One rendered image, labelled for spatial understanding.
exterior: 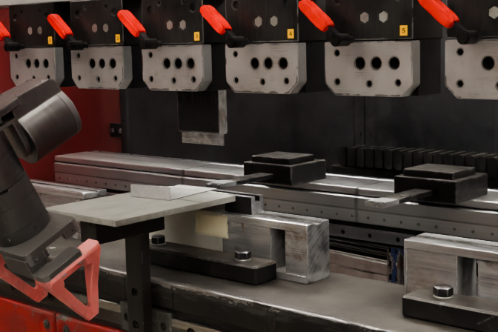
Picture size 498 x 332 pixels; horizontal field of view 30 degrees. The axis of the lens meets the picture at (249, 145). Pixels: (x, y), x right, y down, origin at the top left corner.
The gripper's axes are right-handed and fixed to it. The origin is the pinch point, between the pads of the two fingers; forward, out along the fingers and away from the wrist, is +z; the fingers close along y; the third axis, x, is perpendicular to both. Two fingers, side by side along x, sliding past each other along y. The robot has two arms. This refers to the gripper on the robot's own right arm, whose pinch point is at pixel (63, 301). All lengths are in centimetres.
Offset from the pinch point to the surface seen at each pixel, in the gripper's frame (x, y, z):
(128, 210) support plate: -30.1, 35.2, 14.9
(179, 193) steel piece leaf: -43, 41, 21
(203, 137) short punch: -53, 42, 16
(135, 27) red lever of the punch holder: -54, 49, -5
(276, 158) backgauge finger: -68, 43, 30
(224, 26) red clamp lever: -56, 28, -4
